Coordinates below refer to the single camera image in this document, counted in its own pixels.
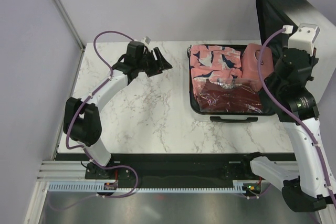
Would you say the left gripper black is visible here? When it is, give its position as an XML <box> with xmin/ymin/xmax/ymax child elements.
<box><xmin>136</xmin><ymin>47</ymin><xmax>172</xmax><ymax>78</ymax></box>

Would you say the pink navy floral garment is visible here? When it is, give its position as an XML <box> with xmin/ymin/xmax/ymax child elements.
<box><xmin>188</xmin><ymin>45</ymin><xmax>242</xmax><ymax>97</ymax></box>

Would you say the maroon garment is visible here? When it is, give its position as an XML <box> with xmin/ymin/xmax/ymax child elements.
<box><xmin>194</xmin><ymin>79</ymin><xmax>263</xmax><ymax>114</ymax></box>

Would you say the pink cosmetic case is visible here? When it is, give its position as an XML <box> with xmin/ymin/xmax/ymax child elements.
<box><xmin>241</xmin><ymin>44</ymin><xmax>274</xmax><ymax>92</ymax></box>

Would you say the white suitcase with dark lining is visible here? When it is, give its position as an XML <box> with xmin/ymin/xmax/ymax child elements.
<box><xmin>187</xmin><ymin>0</ymin><xmax>335</xmax><ymax>123</ymax></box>

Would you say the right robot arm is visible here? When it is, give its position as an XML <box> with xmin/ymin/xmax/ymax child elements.
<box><xmin>240</xmin><ymin>48</ymin><xmax>335</xmax><ymax>212</ymax></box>

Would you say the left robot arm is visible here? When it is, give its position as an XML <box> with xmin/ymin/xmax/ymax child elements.
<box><xmin>63</xmin><ymin>41</ymin><xmax>172</xmax><ymax>178</ymax></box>

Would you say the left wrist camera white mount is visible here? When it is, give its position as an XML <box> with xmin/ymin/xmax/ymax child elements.
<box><xmin>140</xmin><ymin>36</ymin><xmax>151</xmax><ymax>47</ymax></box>

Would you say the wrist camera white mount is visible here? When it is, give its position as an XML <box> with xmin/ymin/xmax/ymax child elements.
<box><xmin>282</xmin><ymin>24</ymin><xmax>320</xmax><ymax>56</ymax></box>
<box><xmin>140</xmin><ymin>36</ymin><xmax>151</xmax><ymax>47</ymax></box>

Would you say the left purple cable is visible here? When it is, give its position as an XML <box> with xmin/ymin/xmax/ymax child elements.
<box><xmin>65</xmin><ymin>31</ymin><xmax>148</xmax><ymax>198</ymax></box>

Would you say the purple cable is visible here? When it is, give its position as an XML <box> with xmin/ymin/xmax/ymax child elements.
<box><xmin>244</xmin><ymin>28</ymin><xmax>336</xmax><ymax>204</ymax></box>
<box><xmin>65</xmin><ymin>31</ymin><xmax>148</xmax><ymax>198</ymax></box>

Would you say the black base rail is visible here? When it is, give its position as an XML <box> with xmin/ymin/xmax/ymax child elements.
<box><xmin>84</xmin><ymin>153</ymin><xmax>279</xmax><ymax>190</ymax></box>

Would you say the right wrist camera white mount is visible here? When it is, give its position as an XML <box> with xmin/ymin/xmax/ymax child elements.
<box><xmin>282</xmin><ymin>24</ymin><xmax>320</xmax><ymax>56</ymax></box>

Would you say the light blue cable duct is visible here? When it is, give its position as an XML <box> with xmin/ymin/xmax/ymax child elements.
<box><xmin>48</xmin><ymin>180</ymin><xmax>250</xmax><ymax>194</ymax></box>

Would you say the left aluminium frame post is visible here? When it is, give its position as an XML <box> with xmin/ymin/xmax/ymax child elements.
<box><xmin>52</xmin><ymin>0</ymin><xmax>85</xmax><ymax>52</ymax></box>

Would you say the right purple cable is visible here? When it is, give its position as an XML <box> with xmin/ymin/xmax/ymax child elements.
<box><xmin>244</xmin><ymin>28</ymin><xmax>336</xmax><ymax>204</ymax></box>

